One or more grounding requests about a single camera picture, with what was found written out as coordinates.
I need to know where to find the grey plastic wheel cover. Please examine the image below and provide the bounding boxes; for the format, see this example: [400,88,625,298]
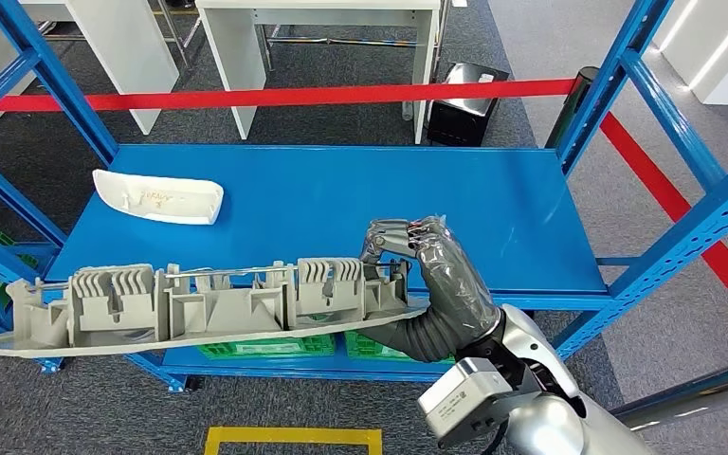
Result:
[0,256,431,360]

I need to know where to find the black camera cable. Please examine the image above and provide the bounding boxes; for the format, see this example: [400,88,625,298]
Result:
[480,419,511,455]

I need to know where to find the shiny metal pole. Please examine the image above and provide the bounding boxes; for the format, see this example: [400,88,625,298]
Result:
[609,357,728,434]

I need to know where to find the red barrier belt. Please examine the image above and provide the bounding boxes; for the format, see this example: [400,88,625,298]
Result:
[599,111,728,319]
[0,78,579,115]

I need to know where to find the black bin with shiny lid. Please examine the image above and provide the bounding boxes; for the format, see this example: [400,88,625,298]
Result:
[427,61,511,148]

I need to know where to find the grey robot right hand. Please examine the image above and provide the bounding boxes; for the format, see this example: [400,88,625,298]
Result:
[359,215,504,348]

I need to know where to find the white plastic shell part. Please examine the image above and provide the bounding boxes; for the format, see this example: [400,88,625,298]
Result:
[92,169,226,226]

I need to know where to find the black stanchion post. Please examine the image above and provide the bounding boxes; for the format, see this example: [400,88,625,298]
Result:
[544,65,603,152]

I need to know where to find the white desk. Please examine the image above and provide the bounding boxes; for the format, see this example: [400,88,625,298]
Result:
[0,0,181,137]
[195,0,444,144]

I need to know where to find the yellow floor tape square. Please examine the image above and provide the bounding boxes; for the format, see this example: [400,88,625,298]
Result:
[203,427,383,455]

